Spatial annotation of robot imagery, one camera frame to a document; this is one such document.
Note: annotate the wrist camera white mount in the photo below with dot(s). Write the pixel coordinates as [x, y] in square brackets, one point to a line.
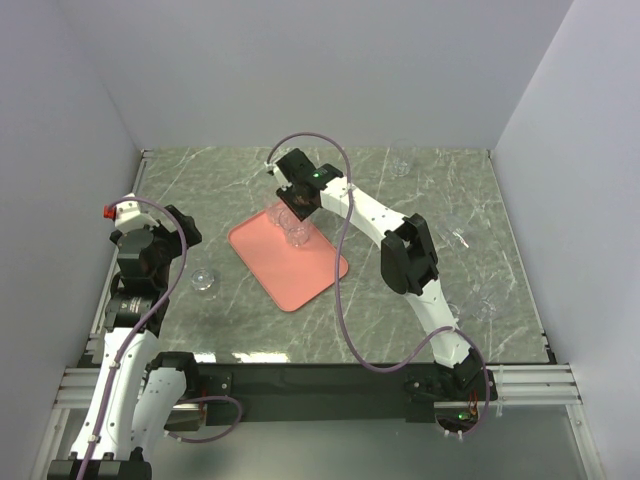
[271, 168]
[127, 215]

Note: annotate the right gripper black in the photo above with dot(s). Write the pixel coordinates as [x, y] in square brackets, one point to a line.
[301, 213]

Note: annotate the clear glass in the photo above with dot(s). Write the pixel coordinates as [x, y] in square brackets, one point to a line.
[402, 154]
[297, 232]
[277, 212]
[203, 278]

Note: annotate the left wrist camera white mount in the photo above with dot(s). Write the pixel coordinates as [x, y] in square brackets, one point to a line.
[127, 215]

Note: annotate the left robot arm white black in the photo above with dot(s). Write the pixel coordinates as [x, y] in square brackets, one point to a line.
[122, 422]

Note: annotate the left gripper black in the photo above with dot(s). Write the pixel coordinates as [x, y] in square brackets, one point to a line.
[173, 237]

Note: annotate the salmon pink plastic tray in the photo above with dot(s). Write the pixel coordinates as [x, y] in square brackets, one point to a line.
[292, 276]

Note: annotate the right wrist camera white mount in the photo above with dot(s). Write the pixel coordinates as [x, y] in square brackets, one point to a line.
[271, 168]

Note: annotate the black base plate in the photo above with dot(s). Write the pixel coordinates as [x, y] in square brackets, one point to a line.
[313, 392]

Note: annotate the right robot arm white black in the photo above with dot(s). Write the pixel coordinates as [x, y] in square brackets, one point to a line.
[408, 262]

